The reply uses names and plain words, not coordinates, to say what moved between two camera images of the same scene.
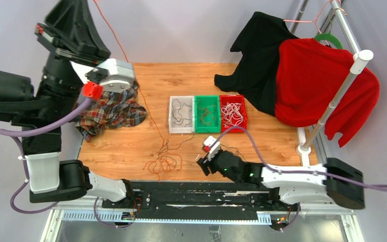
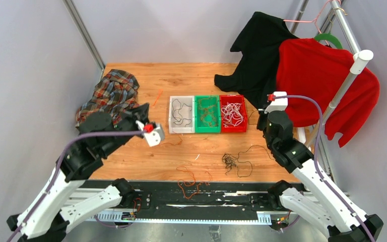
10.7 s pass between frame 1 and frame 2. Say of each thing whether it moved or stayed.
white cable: stayed
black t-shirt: stayed
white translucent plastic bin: stayed
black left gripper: moved
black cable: stayed
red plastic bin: stayed
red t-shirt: stayed
